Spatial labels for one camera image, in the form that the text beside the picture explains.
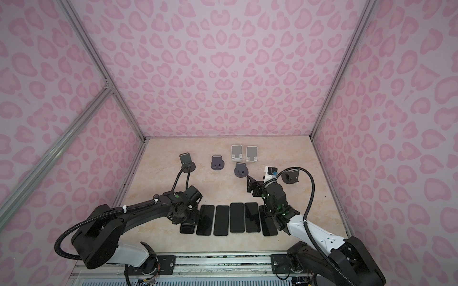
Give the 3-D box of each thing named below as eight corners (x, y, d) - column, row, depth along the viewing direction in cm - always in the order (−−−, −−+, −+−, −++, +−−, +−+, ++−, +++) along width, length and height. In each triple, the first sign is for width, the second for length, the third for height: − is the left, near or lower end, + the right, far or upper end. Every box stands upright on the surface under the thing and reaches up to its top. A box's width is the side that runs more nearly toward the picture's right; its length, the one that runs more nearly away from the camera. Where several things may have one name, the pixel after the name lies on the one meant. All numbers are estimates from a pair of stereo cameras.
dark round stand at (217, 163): (212, 170, 106) (211, 161, 99) (213, 162, 109) (211, 153, 102) (224, 170, 105) (223, 161, 99) (224, 162, 109) (223, 153, 102)
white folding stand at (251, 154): (246, 162, 109) (246, 154, 103) (245, 154, 113) (246, 146, 107) (257, 162, 109) (258, 154, 103) (256, 154, 113) (257, 146, 107)
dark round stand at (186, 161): (185, 175, 103) (181, 165, 96) (180, 166, 107) (176, 156, 100) (195, 170, 105) (192, 160, 98) (190, 162, 110) (187, 151, 102)
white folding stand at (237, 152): (231, 161, 110) (231, 151, 103) (232, 153, 113) (231, 144, 107) (242, 161, 110) (242, 151, 103) (242, 153, 113) (242, 144, 107)
